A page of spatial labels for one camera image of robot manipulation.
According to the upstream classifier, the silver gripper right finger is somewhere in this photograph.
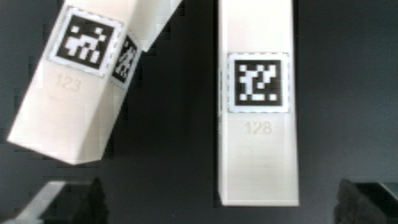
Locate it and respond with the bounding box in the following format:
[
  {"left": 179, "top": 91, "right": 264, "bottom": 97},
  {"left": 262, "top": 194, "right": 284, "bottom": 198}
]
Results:
[{"left": 334, "top": 179, "right": 398, "bottom": 224}]

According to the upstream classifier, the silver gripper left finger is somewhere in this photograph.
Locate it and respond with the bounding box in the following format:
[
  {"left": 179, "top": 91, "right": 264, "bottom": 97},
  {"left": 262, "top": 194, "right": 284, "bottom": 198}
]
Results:
[{"left": 3, "top": 178, "right": 108, "bottom": 224}]

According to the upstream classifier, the white desk leg with tags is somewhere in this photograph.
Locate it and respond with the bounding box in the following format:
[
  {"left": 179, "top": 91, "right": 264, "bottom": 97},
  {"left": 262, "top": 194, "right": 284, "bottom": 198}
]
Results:
[{"left": 216, "top": 0, "right": 300, "bottom": 207}]

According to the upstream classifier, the white desk leg centre right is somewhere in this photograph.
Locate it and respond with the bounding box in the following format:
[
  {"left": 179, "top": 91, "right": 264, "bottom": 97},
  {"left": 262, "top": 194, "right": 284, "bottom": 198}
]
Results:
[{"left": 7, "top": 0, "right": 183, "bottom": 165}]

